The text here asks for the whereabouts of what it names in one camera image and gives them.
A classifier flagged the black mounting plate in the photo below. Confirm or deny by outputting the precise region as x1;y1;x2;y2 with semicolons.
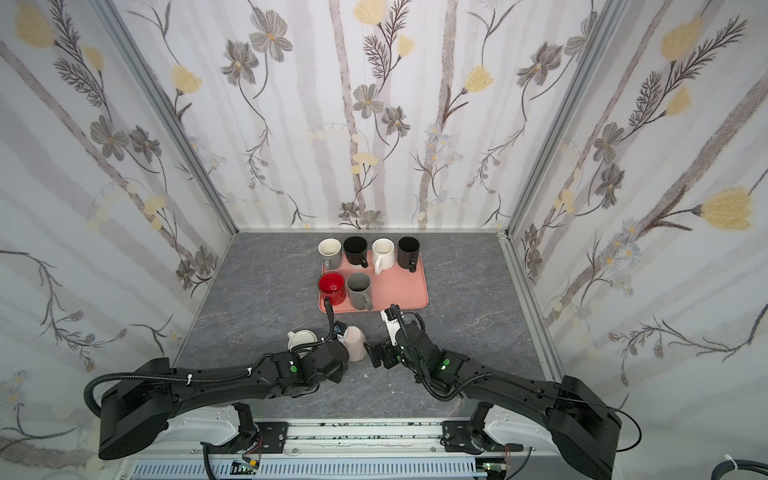
441;419;526;454
244;421;289;455

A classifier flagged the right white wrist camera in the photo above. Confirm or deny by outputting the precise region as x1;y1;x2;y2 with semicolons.
380;309;400;347

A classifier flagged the black dark grey mug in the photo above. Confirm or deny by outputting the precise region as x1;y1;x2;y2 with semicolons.
397;236;420;273

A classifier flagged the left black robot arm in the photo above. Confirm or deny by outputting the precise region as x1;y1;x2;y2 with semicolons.
83;299;349;460

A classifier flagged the white slotted cable duct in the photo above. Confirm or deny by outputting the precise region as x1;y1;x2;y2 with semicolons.
124;458;487;479

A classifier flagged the black cable loop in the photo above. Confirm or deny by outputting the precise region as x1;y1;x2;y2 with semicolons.
710;454;768;480

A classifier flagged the pale pink mug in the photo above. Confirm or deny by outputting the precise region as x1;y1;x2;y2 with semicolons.
342;326;367;362

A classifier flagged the white ribbed mug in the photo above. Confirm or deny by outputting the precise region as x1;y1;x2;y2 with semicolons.
371;238;397;275

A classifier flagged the red mug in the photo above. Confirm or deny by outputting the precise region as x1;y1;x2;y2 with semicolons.
317;271;347;306

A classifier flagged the cream upside-down mug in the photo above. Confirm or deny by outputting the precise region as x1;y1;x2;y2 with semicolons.
287;329;318;350

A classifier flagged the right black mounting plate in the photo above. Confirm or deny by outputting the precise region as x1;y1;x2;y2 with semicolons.
441;419;526;454

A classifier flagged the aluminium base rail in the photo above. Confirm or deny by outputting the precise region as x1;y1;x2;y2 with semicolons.
122;418;601;460

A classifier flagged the pink plastic tray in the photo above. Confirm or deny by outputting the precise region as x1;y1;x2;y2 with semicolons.
336;250;429;311

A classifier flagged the black and white mug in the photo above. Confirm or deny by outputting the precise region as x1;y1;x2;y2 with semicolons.
342;236;369;269

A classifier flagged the light grey mug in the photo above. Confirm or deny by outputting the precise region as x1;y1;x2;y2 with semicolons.
317;238;343;271

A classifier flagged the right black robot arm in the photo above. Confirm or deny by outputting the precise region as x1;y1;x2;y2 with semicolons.
365;304;623;479

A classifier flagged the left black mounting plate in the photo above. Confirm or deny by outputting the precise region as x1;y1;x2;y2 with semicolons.
244;421;289;455

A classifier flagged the grey upside-down mug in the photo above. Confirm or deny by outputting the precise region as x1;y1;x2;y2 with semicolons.
346;272;373;311

